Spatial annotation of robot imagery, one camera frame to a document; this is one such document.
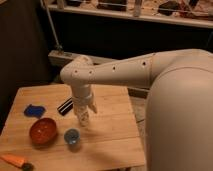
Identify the white baseboard heater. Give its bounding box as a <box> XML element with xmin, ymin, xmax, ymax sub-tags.
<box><xmin>47</xmin><ymin>49</ymin><xmax>150</xmax><ymax>100</ymax></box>

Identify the orange ceramic bowl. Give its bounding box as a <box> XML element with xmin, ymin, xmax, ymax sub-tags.
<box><xmin>29</xmin><ymin>118</ymin><xmax>57</xmax><ymax>145</ymax></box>

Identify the wooden table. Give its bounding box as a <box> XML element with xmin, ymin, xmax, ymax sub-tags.
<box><xmin>0</xmin><ymin>84</ymin><xmax>145</xmax><ymax>171</ymax></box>

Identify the orange carrot toy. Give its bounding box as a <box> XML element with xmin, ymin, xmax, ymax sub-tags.
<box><xmin>0</xmin><ymin>154</ymin><xmax>34</xmax><ymax>171</ymax></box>

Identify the metal pole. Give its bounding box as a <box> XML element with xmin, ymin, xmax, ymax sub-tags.
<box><xmin>43</xmin><ymin>0</ymin><xmax>63</xmax><ymax>52</ymax></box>

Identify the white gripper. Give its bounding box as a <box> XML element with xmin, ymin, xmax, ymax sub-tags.
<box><xmin>71</xmin><ymin>85</ymin><xmax>97</xmax><ymax>127</ymax></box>

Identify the blue glass cup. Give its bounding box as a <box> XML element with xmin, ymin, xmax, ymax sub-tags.
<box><xmin>64</xmin><ymin>129</ymin><xmax>80</xmax><ymax>145</ymax></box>

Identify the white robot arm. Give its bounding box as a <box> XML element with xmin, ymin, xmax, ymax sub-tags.
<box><xmin>60</xmin><ymin>49</ymin><xmax>213</xmax><ymax>171</ymax></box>

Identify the black white striped block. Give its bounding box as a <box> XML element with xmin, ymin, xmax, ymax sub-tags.
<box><xmin>57</xmin><ymin>98</ymin><xmax>73</xmax><ymax>116</ymax></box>

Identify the white shelf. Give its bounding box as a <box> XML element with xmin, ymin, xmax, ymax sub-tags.
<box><xmin>44</xmin><ymin>0</ymin><xmax>213</xmax><ymax>29</ymax></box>

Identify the blue cloth piece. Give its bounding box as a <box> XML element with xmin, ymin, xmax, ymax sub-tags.
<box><xmin>24</xmin><ymin>104</ymin><xmax>45</xmax><ymax>118</ymax></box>

